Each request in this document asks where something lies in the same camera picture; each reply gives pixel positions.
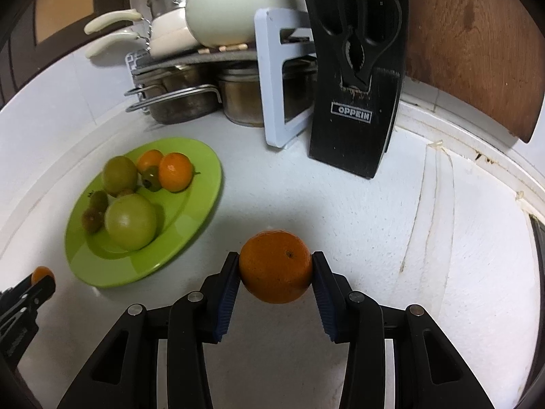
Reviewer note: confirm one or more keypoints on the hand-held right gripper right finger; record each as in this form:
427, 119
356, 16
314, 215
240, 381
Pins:
325, 298

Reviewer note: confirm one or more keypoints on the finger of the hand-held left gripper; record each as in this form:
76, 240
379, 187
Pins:
15, 289
40, 294

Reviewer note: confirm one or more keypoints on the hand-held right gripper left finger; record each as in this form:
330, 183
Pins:
228, 298

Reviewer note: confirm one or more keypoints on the orange citrus fruit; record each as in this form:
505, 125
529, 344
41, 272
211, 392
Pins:
42, 273
276, 266

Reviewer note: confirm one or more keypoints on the small brown-yellow fruit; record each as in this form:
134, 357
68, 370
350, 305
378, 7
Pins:
91, 220

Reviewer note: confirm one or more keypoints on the green plate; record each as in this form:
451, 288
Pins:
187, 213

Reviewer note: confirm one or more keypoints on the small green fruit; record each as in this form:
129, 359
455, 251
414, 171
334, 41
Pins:
98, 200

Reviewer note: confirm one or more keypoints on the large yellow-green fruit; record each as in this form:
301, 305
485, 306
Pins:
130, 221

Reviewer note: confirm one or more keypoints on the green round fruit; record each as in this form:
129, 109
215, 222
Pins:
120, 174

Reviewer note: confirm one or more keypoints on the orange mandarin with stem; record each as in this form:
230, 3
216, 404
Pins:
175, 171

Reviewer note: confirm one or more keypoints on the small brown fruit on plate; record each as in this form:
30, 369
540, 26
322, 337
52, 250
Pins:
152, 180

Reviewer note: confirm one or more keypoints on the black knife block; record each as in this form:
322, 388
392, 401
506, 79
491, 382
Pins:
353, 136

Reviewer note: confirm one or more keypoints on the white pot rack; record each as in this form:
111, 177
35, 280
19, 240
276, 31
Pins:
272, 93

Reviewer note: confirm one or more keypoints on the black kitchen scissors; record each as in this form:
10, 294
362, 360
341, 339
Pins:
353, 64

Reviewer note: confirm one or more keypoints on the cream kettle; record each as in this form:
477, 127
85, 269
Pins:
238, 12

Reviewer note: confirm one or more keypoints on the brown wooden cutting board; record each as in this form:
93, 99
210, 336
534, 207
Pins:
468, 42

